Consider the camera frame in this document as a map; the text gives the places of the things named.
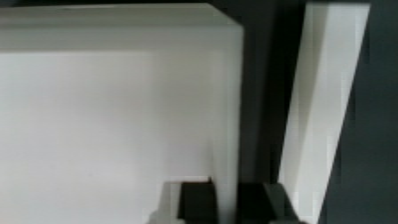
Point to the white drawer cabinet housing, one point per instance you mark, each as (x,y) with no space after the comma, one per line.
(119,111)

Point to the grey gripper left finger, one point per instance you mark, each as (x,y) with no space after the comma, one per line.
(187,204)

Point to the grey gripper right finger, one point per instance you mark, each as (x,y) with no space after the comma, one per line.
(263,205)

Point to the white U-shaped fence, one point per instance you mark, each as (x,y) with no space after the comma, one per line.
(332,34)

